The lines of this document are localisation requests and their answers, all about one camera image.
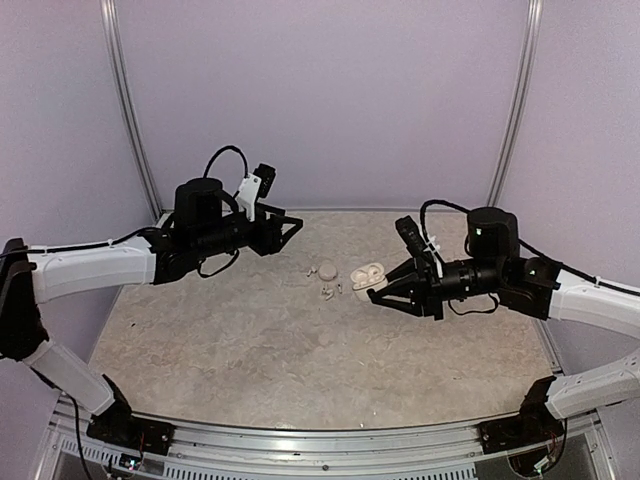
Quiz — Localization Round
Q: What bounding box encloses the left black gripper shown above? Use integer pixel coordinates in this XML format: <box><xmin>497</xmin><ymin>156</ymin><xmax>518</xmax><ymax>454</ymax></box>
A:
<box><xmin>194</xmin><ymin>202</ymin><xmax>303</xmax><ymax>260</ymax></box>

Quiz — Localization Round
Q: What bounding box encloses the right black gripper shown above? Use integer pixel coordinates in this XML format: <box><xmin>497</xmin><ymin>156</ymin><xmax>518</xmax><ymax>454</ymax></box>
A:
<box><xmin>372</xmin><ymin>253</ymin><xmax>505</xmax><ymax>320</ymax></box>

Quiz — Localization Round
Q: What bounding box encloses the white charging case gold trim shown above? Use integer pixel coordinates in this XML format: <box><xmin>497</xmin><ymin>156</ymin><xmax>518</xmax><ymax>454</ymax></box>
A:
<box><xmin>350</xmin><ymin>262</ymin><xmax>388</xmax><ymax>302</ymax></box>

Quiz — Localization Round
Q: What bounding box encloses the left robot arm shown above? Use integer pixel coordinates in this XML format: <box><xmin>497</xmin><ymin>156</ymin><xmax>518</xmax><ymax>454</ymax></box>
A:
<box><xmin>1</xmin><ymin>174</ymin><xmax>303</xmax><ymax>445</ymax></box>

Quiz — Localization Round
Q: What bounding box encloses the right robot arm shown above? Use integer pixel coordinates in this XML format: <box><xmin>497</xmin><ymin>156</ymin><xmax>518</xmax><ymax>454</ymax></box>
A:
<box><xmin>366</xmin><ymin>207</ymin><xmax>639</xmax><ymax>444</ymax></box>

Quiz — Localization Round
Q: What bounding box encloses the pink round charging case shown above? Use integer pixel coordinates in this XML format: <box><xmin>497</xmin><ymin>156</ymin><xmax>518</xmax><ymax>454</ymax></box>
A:
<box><xmin>317</xmin><ymin>262</ymin><xmax>338</xmax><ymax>282</ymax></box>

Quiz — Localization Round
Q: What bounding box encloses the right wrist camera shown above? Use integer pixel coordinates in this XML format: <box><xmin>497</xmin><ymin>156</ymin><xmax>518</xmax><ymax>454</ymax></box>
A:
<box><xmin>395</xmin><ymin>216</ymin><xmax>444</xmax><ymax>279</ymax></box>

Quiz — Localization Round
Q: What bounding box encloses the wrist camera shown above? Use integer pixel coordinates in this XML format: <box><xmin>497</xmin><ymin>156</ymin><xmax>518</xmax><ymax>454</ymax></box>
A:
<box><xmin>235</xmin><ymin>163</ymin><xmax>276</xmax><ymax>222</ymax></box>
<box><xmin>395</xmin><ymin>216</ymin><xmax>444</xmax><ymax>279</ymax></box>

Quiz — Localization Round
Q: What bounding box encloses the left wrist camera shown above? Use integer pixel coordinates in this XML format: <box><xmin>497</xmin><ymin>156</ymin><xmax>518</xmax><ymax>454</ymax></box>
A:
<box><xmin>235</xmin><ymin>163</ymin><xmax>276</xmax><ymax>222</ymax></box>

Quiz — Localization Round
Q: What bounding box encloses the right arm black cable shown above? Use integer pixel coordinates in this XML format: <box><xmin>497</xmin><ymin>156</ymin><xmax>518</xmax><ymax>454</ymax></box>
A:
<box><xmin>419</xmin><ymin>198</ymin><xmax>640</xmax><ymax>316</ymax></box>

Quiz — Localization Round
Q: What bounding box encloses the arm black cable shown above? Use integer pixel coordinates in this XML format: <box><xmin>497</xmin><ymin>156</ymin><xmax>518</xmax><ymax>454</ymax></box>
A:
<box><xmin>202</xmin><ymin>144</ymin><xmax>251</xmax><ymax>201</ymax></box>
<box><xmin>419</xmin><ymin>198</ymin><xmax>640</xmax><ymax>316</ymax></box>

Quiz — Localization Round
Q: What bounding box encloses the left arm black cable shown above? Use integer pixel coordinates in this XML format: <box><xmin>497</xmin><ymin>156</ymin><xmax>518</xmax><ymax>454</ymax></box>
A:
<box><xmin>202</xmin><ymin>144</ymin><xmax>251</xmax><ymax>201</ymax></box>

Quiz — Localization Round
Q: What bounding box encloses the right aluminium frame post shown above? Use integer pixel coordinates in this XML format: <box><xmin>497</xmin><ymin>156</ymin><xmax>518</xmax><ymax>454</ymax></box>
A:
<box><xmin>486</xmin><ymin>0</ymin><xmax>544</xmax><ymax>207</ymax></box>

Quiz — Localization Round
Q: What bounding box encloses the aluminium frame post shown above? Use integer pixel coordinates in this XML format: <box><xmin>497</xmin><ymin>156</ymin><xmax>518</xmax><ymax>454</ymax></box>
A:
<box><xmin>99</xmin><ymin>0</ymin><xmax>163</xmax><ymax>220</ymax></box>
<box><xmin>486</xmin><ymin>0</ymin><xmax>544</xmax><ymax>207</ymax></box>

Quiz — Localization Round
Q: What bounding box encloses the front aluminium rail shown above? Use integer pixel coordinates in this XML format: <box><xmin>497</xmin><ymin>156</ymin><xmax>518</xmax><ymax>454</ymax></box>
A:
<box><xmin>47</xmin><ymin>399</ymin><xmax>606</xmax><ymax>480</ymax></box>

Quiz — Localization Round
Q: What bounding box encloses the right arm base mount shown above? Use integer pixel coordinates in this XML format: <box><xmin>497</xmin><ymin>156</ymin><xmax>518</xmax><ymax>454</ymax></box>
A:
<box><xmin>477</xmin><ymin>376</ymin><xmax>566</xmax><ymax>454</ymax></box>

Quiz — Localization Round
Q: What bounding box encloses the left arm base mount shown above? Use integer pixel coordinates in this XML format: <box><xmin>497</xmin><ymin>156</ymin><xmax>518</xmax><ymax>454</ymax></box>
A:
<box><xmin>86</xmin><ymin>375</ymin><xmax>176</xmax><ymax>456</ymax></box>

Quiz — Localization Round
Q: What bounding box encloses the left aluminium frame post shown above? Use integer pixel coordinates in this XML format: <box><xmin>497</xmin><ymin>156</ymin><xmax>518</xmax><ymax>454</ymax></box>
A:
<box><xmin>99</xmin><ymin>0</ymin><xmax>163</xmax><ymax>220</ymax></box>

